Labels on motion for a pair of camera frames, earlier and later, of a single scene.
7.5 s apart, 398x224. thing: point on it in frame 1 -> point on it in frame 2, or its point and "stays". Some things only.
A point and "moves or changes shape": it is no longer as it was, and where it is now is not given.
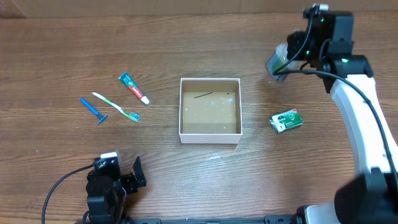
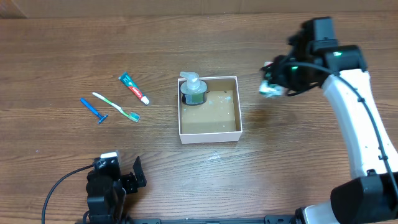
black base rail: [268, 219] stays
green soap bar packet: [285, 120] -> [267, 89]
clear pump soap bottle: [278, 65] moves or changes shape
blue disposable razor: [101, 118] stays
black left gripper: [133, 185] stays
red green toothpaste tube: [127, 79] stays
